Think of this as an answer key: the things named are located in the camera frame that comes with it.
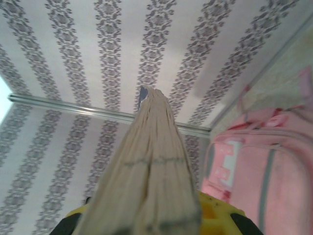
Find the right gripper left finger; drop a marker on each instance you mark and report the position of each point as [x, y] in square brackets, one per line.
[68, 224]

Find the pink backpack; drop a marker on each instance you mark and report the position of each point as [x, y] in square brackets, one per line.
[281, 159]

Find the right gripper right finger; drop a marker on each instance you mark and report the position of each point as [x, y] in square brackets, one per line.
[220, 218]

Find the dark blue book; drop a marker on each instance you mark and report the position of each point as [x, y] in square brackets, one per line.
[151, 171]

